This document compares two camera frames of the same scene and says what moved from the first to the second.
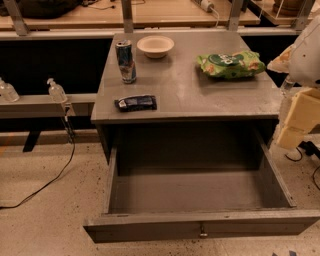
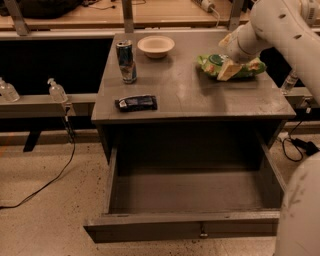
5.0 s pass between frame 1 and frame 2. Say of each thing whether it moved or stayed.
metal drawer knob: stayed
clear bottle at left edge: stayed
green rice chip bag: stayed
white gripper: moved
